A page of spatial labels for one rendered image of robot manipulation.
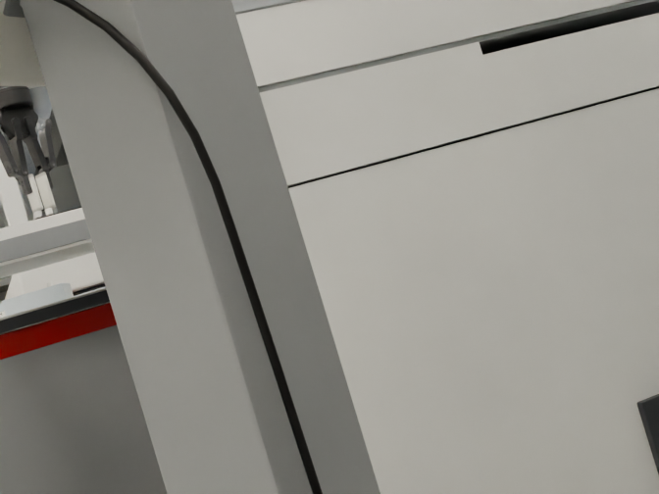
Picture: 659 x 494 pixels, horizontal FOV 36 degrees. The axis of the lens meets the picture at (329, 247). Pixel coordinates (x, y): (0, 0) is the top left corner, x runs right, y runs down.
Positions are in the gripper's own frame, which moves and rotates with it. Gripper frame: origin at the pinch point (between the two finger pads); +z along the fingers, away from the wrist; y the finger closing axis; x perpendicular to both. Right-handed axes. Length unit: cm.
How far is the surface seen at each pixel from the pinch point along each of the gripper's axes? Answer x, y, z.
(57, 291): 12.2, 4.9, 18.3
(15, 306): 18.1, -1.6, 18.7
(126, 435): 1.0, 3.3, 49.1
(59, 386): 5.1, -4.9, 36.2
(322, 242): -70, -2, 26
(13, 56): -86, -52, 1
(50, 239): -18.2, -11.9, 11.2
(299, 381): -101, -43, 38
